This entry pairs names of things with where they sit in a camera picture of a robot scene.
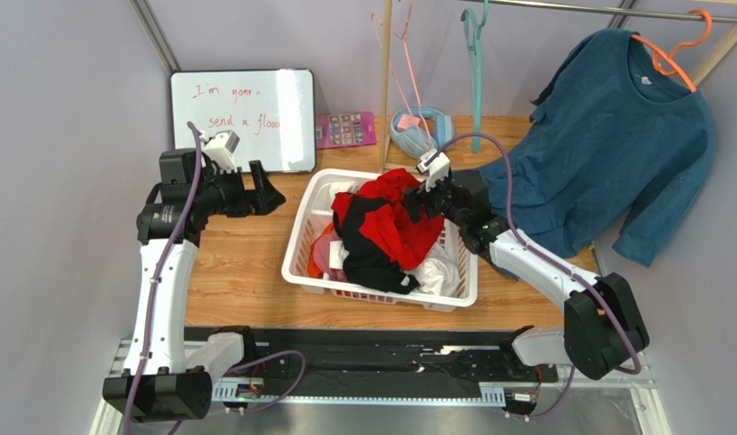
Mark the white whiteboard with red writing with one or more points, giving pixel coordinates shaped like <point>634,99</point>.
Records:
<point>271,111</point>

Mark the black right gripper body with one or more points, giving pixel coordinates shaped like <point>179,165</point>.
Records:
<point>432,200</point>

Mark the pink cube power adapter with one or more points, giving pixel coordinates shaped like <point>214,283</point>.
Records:
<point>407,121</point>

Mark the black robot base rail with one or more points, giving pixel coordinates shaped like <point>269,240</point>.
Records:
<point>374,364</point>

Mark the metal clothes rail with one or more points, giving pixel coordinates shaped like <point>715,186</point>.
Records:
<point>601,10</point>

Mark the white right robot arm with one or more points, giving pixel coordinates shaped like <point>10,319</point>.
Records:
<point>603,328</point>

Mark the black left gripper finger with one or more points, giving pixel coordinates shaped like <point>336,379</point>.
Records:
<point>266,198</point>
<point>258,173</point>

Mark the white plastic laundry basket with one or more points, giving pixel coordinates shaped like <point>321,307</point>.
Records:
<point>315,214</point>

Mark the teal plastic hanger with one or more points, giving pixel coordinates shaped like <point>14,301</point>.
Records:
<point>473,25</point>

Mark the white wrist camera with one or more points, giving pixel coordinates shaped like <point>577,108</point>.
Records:
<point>220,148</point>
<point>435,165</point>

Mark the blue long sleeve shirt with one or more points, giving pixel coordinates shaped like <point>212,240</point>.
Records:
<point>612,143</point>

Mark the red t shirt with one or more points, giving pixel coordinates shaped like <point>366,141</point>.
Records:
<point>390,227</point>

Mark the black garment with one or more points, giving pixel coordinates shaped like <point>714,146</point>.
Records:
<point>366,263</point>

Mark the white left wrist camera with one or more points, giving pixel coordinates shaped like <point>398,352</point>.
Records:
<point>220,148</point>

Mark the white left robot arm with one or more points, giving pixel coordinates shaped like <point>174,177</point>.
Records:
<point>159,381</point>

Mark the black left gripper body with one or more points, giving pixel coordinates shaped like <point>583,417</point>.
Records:
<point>228,197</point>

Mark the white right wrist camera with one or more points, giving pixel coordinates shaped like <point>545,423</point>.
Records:
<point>435,165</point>

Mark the light blue headphones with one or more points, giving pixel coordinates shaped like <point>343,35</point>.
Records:
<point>434,130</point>

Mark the white garment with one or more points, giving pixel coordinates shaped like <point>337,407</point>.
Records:
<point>437,274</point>

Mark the pink wire hanger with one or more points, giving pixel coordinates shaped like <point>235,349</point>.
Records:
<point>392,29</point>

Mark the orange hanger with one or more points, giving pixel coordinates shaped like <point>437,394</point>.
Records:
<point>665,63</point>

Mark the orange pink garment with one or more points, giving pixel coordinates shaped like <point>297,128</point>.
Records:
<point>327,256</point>

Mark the aluminium corner profile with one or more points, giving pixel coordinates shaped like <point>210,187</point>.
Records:
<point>156,34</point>

